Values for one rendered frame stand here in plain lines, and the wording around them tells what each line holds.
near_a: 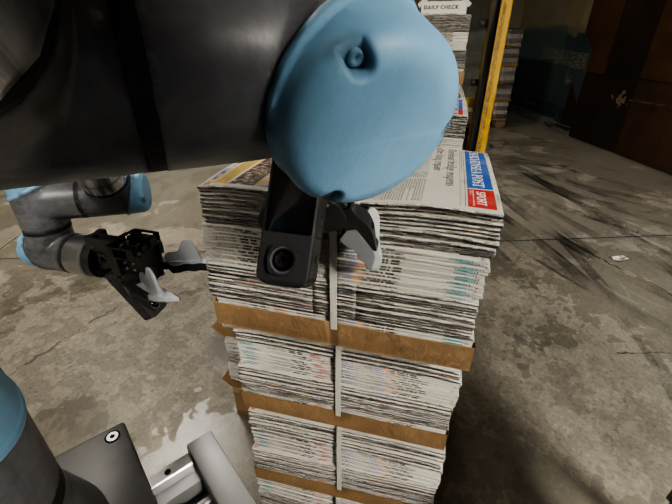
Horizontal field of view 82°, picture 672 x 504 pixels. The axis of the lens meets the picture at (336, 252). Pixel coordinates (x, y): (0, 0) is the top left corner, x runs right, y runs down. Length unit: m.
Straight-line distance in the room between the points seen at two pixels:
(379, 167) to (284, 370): 0.58
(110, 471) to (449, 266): 0.44
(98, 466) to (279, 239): 0.34
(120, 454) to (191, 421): 1.09
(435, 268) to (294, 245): 0.22
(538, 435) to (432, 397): 1.02
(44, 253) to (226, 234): 0.41
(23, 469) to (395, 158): 0.32
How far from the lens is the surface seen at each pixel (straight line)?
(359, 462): 0.85
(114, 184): 0.74
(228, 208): 0.52
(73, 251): 0.81
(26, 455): 0.38
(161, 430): 1.64
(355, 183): 0.15
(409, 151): 0.16
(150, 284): 0.70
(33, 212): 0.83
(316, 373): 0.69
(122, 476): 0.53
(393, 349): 0.55
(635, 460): 1.76
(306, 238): 0.30
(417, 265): 0.48
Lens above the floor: 1.23
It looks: 29 degrees down
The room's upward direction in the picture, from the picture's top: straight up
